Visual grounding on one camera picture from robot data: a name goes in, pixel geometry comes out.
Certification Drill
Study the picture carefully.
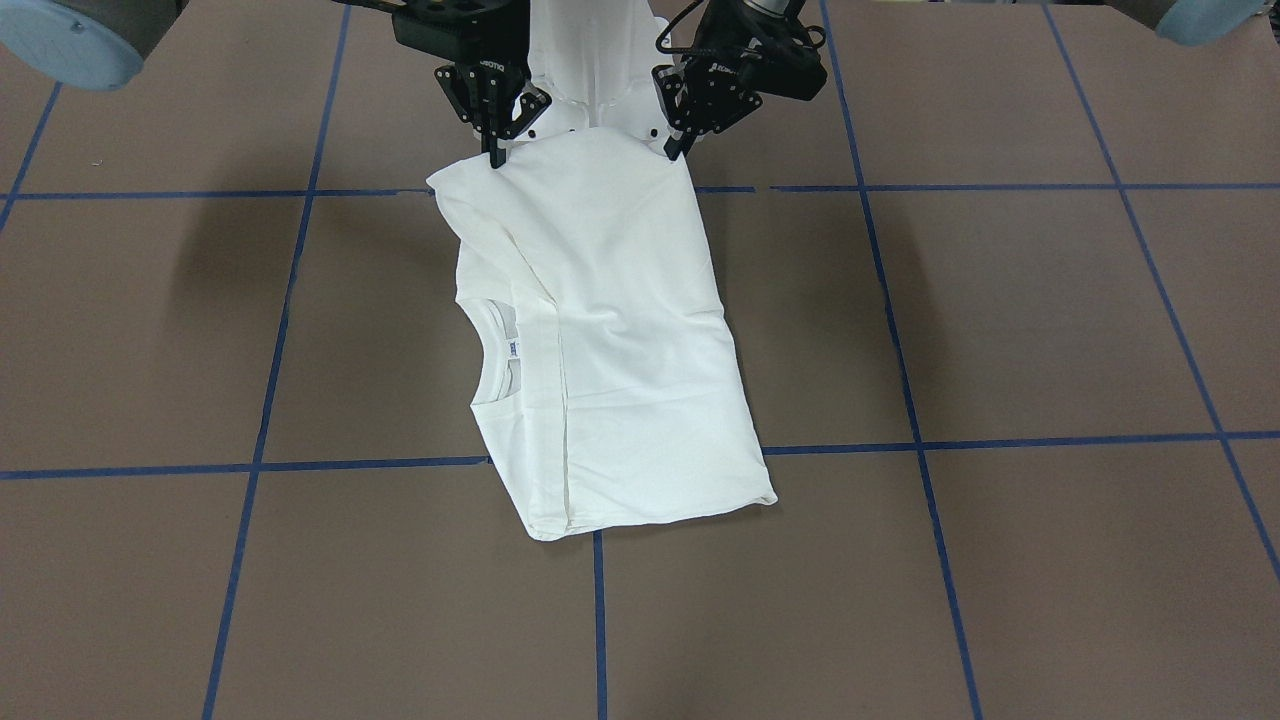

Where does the white pedestal column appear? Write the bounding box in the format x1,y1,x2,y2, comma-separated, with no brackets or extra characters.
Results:
527,1,660,109

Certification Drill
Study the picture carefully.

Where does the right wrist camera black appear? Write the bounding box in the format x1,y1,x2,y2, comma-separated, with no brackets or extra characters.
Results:
392,1,531,65

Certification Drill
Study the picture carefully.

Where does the white pedestal base plate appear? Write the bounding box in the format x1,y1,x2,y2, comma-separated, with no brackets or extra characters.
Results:
508,85,672,156

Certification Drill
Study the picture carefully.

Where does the white printed long-sleeve shirt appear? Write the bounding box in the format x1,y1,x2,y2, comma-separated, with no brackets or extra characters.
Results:
428,127,778,542

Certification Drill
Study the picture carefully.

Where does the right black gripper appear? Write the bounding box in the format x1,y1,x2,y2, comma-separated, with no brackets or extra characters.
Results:
434,61,553,169

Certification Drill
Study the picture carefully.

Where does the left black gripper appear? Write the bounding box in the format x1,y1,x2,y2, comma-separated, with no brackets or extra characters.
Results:
652,56,763,161

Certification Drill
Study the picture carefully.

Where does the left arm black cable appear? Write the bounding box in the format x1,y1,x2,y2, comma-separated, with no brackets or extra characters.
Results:
654,0,707,56

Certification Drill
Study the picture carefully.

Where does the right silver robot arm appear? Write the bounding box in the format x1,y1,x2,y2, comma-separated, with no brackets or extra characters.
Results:
1,1,552,168

